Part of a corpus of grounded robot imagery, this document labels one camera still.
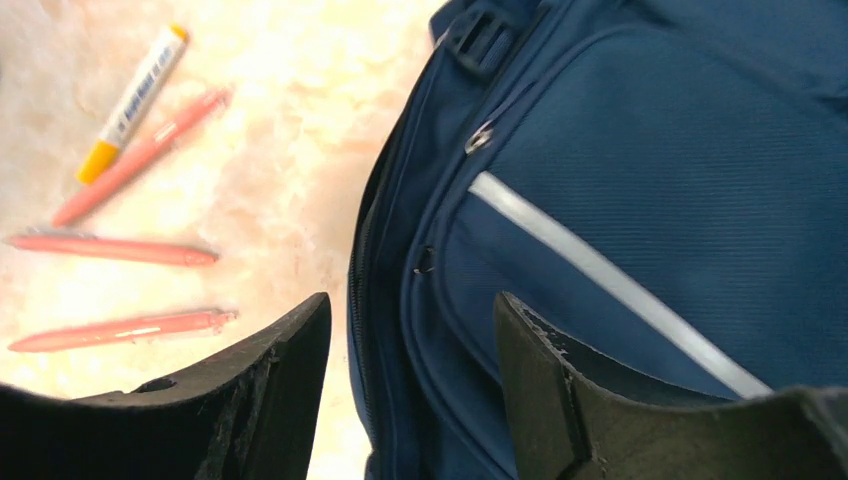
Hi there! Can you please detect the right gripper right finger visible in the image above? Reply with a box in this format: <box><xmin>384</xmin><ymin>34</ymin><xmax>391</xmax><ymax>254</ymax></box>
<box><xmin>494</xmin><ymin>293</ymin><xmax>847</xmax><ymax>479</ymax></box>

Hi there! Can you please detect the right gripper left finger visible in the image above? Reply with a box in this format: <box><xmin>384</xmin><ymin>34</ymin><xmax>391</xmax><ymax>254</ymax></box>
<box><xmin>1</xmin><ymin>293</ymin><xmax>332</xmax><ymax>479</ymax></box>

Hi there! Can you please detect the navy blue backpack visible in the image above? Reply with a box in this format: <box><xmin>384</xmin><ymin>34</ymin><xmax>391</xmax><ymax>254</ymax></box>
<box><xmin>348</xmin><ymin>1</ymin><xmax>847</xmax><ymax>479</ymax></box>

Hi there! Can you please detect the lower orange pen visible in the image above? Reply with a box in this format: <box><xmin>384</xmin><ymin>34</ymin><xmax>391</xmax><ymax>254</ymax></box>
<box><xmin>8</xmin><ymin>310</ymin><xmax>238</xmax><ymax>353</ymax></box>

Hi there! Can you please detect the middle orange pen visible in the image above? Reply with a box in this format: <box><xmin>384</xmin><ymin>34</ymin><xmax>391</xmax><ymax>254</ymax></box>
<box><xmin>5</xmin><ymin>234</ymin><xmax>218</xmax><ymax>267</ymax></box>

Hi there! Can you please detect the white yellow marker pen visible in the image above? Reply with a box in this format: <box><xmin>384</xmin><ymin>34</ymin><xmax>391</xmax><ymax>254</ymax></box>
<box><xmin>76</xmin><ymin>24</ymin><xmax>189</xmax><ymax>185</ymax></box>

